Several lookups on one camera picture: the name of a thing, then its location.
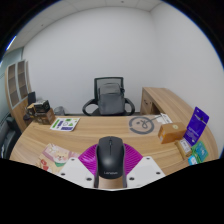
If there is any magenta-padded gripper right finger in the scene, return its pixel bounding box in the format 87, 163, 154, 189
121, 143, 167, 188

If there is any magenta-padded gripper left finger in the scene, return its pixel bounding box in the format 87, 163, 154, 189
58, 143, 101, 189

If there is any black computer mouse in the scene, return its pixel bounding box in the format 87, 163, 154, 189
94, 135, 126, 180

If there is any cartoon print mouse pad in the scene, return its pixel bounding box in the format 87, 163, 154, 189
35, 142, 81, 174

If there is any tan packet with white label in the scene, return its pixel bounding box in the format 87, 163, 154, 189
175, 138, 193, 158

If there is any clear sheet with grey circle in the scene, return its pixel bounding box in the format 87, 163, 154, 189
128, 114, 163, 136

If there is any brown cardboard box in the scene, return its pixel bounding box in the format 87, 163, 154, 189
157, 121, 188, 145

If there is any blue wipes packet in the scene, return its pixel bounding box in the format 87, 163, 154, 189
187, 154, 199, 167

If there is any white leaflet with green print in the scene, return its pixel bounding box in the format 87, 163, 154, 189
49, 116, 81, 132

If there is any green packet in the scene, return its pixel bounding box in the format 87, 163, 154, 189
191, 140, 210, 164

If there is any grey waste bin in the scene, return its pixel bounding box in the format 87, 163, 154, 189
53, 105, 67, 117

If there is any purple standing pouch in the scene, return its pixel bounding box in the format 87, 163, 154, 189
184, 106, 210, 148

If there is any black office chair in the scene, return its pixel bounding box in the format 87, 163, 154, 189
82, 76, 136, 117

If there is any stack of dark boxes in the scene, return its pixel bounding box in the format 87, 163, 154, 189
23, 99, 57, 126

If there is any wooden side desk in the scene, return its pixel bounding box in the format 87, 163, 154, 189
139, 87, 188, 118

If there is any grey backpack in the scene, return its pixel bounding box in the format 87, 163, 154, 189
98, 82, 126, 116

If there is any wooden shelf unit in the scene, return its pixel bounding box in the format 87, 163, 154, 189
3, 59, 33, 133

